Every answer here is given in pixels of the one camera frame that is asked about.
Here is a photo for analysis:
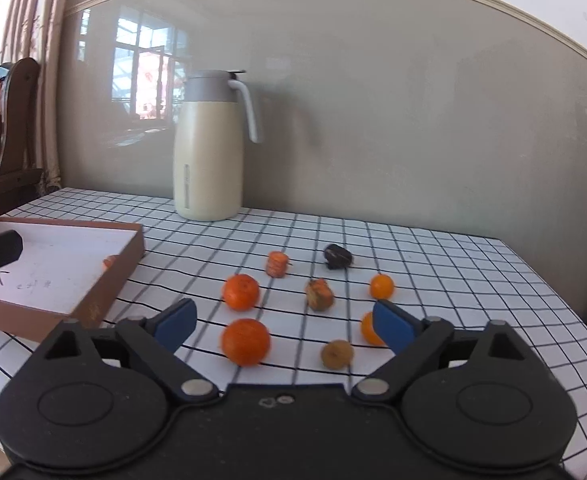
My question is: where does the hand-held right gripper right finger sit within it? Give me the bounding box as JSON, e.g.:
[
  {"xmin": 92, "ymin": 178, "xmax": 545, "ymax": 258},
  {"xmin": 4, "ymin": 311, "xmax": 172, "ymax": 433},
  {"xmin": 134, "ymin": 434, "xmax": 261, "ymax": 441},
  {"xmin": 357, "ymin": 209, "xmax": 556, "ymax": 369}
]
[{"xmin": 352, "ymin": 299, "xmax": 529, "ymax": 403}]

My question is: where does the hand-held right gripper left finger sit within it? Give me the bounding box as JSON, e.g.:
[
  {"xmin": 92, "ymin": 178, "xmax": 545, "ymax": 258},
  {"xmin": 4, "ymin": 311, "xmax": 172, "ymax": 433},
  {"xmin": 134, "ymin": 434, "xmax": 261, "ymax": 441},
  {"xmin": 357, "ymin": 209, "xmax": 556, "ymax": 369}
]
[{"xmin": 40, "ymin": 298, "xmax": 220, "ymax": 403}]

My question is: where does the smooth small orange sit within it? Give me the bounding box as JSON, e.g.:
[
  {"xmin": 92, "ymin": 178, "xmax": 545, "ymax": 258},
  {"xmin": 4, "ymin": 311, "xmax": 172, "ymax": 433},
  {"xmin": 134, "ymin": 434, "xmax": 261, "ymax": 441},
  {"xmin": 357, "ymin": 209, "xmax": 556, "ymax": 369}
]
[
  {"xmin": 370, "ymin": 274, "xmax": 395, "ymax": 299},
  {"xmin": 361, "ymin": 311, "xmax": 387, "ymax": 347}
]

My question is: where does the brown cardboard box tray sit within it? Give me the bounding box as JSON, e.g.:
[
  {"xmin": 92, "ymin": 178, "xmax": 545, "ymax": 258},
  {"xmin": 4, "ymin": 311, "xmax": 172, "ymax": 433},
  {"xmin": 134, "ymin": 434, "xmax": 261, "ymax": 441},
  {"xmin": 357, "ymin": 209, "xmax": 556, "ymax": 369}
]
[{"xmin": 0, "ymin": 215, "xmax": 145, "ymax": 343}]

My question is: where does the large tangerine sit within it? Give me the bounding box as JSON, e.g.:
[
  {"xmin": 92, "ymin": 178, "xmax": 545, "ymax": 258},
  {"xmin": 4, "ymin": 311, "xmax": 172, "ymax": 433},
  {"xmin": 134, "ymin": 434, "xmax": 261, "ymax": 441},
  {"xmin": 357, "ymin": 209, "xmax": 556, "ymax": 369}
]
[{"xmin": 221, "ymin": 318, "xmax": 271, "ymax": 366}]

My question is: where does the medium tangerine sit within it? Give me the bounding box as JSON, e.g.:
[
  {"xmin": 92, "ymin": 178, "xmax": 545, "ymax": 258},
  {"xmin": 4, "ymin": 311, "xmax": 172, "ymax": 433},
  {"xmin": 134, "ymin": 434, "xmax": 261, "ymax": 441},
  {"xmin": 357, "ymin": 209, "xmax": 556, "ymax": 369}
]
[{"xmin": 222, "ymin": 274, "xmax": 261, "ymax": 311}]

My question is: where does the wrinkled reddish orange fruit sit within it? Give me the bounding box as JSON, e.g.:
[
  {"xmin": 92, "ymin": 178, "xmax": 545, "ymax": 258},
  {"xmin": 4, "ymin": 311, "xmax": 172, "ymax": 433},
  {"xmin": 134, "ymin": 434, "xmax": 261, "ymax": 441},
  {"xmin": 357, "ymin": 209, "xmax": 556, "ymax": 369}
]
[{"xmin": 266, "ymin": 251, "xmax": 290, "ymax": 279}]

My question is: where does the tan dried fruit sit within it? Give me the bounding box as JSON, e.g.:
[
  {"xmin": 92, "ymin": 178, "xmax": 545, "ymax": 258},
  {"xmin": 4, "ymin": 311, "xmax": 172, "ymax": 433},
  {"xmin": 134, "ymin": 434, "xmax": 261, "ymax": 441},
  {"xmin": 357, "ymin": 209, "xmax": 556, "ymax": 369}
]
[{"xmin": 321, "ymin": 339, "xmax": 353, "ymax": 371}]

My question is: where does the brown spoiled fruit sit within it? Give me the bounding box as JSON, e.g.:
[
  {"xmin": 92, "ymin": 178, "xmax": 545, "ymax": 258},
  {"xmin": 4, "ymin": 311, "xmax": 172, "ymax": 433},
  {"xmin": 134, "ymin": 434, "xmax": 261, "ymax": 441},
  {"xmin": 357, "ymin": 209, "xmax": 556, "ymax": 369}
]
[{"xmin": 306, "ymin": 279, "xmax": 335, "ymax": 311}]

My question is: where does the dark shrivelled fruit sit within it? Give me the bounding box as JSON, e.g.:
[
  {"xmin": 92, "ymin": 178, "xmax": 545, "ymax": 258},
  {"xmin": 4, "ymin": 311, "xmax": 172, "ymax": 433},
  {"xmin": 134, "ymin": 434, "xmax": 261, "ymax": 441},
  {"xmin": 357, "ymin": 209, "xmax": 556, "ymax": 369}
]
[{"xmin": 323, "ymin": 243, "xmax": 354, "ymax": 271}]

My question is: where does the checked white tablecloth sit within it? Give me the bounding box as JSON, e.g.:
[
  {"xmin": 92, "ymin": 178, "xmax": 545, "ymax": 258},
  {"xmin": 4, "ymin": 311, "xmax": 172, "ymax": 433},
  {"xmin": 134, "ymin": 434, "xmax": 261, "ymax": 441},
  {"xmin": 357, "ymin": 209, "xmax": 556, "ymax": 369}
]
[{"xmin": 0, "ymin": 187, "xmax": 587, "ymax": 480}]

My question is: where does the cream thermos jug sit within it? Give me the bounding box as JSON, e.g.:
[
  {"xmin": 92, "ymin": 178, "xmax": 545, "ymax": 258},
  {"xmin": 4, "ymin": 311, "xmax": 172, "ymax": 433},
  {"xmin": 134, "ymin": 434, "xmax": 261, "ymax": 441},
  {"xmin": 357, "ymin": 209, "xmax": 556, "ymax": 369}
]
[{"xmin": 173, "ymin": 70, "xmax": 263, "ymax": 222}]

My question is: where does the beige patterned curtain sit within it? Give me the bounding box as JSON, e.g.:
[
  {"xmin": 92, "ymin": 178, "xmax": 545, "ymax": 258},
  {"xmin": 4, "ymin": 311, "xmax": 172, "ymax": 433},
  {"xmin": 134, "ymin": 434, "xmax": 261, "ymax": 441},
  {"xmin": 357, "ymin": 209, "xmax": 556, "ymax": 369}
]
[{"xmin": 0, "ymin": 0, "xmax": 90, "ymax": 192}]

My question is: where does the dark wooden sofa frame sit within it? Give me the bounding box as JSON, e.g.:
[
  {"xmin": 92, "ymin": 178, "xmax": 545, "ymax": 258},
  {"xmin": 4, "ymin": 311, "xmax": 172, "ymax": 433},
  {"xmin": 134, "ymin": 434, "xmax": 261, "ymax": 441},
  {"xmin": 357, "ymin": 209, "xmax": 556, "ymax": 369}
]
[{"xmin": 0, "ymin": 57, "xmax": 45, "ymax": 233}]

